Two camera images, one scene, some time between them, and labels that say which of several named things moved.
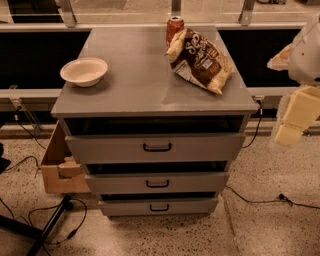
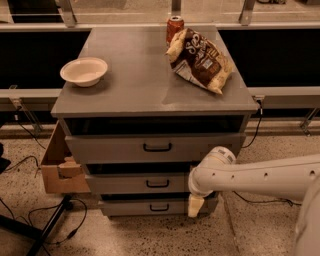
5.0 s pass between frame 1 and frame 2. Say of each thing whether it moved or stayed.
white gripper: moved
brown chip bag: stayed
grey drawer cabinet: stayed
